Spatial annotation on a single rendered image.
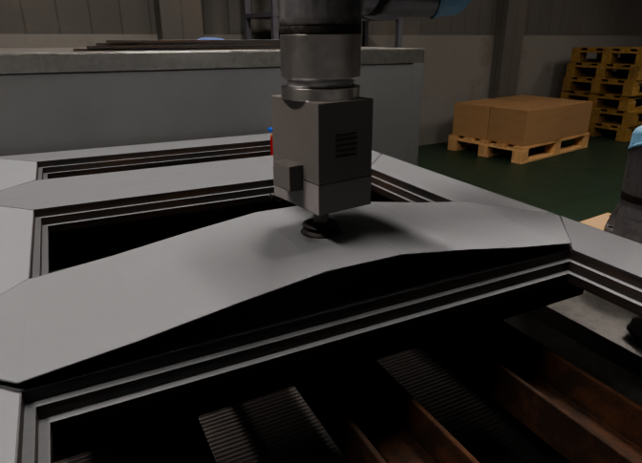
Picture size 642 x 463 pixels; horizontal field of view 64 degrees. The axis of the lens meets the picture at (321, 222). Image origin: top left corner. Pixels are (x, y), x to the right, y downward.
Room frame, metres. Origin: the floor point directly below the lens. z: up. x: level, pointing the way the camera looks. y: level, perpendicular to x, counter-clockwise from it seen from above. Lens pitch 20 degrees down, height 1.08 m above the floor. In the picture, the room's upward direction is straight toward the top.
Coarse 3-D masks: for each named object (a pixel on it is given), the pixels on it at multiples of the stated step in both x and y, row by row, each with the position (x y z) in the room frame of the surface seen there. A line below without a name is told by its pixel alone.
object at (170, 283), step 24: (168, 240) 0.51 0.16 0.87; (192, 240) 0.50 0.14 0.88; (120, 264) 0.47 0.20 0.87; (144, 264) 0.46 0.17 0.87; (168, 264) 0.45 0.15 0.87; (192, 264) 0.45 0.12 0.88; (144, 288) 0.41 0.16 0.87; (168, 288) 0.40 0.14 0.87; (192, 288) 0.40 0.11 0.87; (216, 288) 0.39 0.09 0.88; (144, 312) 0.37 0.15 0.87; (168, 312) 0.37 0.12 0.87; (192, 312) 0.36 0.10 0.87; (144, 336) 0.34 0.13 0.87
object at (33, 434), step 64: (192, 192) 0.79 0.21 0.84; (256, 192) 0.84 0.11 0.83; (384, 192) 0.87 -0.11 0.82; (448, 256) 0.53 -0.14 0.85; (512, 256) 0.53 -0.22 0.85; (576, 256) 0.54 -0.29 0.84; (256, 320) 0.39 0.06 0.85; (320, 320) 0.40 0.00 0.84; (384, 320) 0.42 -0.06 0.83; (0, 384) 0.30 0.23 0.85; (64, 384) 0.31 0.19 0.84; (128, 384) 0.32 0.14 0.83; (192, 384) 0.33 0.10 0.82
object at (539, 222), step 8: (488, 208) 0.68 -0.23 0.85; (496, 208) 0.68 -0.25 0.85; (504, 208) 0.68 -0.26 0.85; (512, 208) 0.69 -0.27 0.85; (504, 216) 0.64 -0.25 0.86; (512, 216) 0.65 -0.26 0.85; (520, 216) 0.65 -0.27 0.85; (528, 216) 0.65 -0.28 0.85; (536, 216) 0.65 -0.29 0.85; (528, 224) 0.61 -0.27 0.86; (536, 224) 0.61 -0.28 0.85; (544, 224) 0.62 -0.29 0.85; (552, 224) 0.62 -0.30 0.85; (560, 224) 0.62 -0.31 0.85; (544, 232) 0.58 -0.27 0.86; (552, 232) 0.58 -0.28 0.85; (560, 232) 0.59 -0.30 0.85; (568, 240) 0.56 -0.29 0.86
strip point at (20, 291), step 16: (16, 288) 0.44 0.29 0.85; (0, 304) 0.41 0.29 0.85; (16, 304) 0.41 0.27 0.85; (0, 320) 0.38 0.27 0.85; (16, 320) 0.38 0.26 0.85; (0, 336) 0.35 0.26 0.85; (16, 336) 0.35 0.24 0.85; (0, 352) 0.33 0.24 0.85; (16, 352) 0.33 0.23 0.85; (0, 368) 0.31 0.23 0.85; (16, 368) 0.31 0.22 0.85
